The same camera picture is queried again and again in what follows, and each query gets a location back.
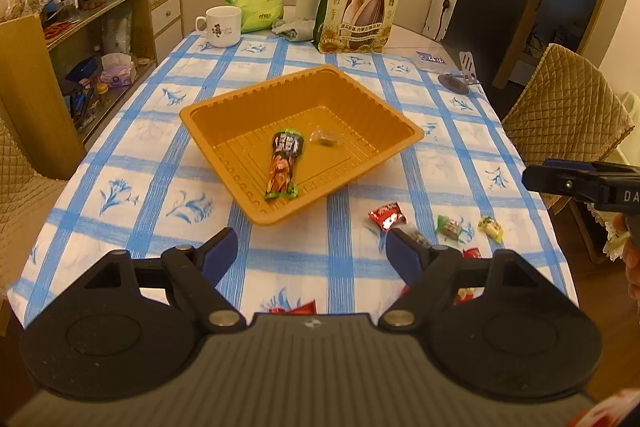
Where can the red white packet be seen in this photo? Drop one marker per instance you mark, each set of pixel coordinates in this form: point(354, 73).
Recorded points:
point(597, 412)

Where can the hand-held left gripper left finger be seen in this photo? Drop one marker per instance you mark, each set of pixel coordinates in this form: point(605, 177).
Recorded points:
point(222, 252)

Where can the dark clear wrapped candy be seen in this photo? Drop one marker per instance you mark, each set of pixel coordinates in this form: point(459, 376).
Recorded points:
point(419, 238)

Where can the metal phone stand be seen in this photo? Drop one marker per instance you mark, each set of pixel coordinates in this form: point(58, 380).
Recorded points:
point(452, 83)

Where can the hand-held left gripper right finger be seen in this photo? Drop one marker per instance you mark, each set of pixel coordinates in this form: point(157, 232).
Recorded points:
point(400, 252)

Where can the white plastic bag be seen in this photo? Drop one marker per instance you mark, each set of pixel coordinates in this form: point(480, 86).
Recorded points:
point(117, 32)

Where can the green sunflower seed bag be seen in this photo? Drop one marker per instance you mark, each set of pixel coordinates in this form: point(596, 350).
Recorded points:
point(360, 7)

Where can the green candy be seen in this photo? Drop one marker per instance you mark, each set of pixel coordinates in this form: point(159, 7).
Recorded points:
point(450, 227)

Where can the small clear wrapped candy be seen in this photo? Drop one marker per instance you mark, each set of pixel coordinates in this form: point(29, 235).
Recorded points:
point(323, 138)

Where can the black mini fridge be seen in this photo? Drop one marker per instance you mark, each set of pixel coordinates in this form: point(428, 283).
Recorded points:
point(485, 22)

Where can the long green snack packet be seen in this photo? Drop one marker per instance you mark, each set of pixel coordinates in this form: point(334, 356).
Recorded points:
point(282, 167)

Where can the blue checked tablecloth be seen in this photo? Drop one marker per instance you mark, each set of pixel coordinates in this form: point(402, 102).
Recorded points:
point(150, 147)

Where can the orange plastic tray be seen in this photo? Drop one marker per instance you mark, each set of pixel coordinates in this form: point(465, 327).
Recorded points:
point(240, 117)

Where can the white drawer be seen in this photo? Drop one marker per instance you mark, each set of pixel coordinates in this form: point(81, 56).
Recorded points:
point(166, 14)

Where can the grey cloth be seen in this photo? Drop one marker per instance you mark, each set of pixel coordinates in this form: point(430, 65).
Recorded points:
point(295, 29)

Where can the small red candy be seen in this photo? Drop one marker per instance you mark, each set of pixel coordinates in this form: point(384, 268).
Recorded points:
point(471, 252)

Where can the white mug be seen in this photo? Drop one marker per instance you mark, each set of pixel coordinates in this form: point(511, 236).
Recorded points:
point(222, 27)

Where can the quilted beige chair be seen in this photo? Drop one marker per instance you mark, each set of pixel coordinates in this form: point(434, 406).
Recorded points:
point(565, 102)
point(20, 207)

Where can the small yellow lid bottle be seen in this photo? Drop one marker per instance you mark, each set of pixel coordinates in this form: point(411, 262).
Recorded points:
point(102, 96)

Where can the yellow candy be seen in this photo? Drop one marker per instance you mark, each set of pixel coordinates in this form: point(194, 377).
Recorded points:
point(490, 227)

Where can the person's right hand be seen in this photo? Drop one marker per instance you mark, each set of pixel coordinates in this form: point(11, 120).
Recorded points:
point(632, 257)

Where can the small blue label bag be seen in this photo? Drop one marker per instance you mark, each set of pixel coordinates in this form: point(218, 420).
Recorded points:
point(430, 58)

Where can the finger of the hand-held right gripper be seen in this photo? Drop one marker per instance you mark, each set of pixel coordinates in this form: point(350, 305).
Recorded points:
point(570, 164)
point(555, 182)

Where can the purple packet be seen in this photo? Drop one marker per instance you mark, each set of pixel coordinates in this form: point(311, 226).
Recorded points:
point(117, 72)

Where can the blue box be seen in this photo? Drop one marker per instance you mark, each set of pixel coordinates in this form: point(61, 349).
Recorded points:
point(82, 69)

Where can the wooden shelf unit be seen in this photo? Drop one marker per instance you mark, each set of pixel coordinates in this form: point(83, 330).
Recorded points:
point(25, 72)

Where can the white red candy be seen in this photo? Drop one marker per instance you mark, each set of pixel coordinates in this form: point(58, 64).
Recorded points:
point(467, 295)

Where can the red foil snack packet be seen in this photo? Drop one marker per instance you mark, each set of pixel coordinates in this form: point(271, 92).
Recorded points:
point(387, 217)

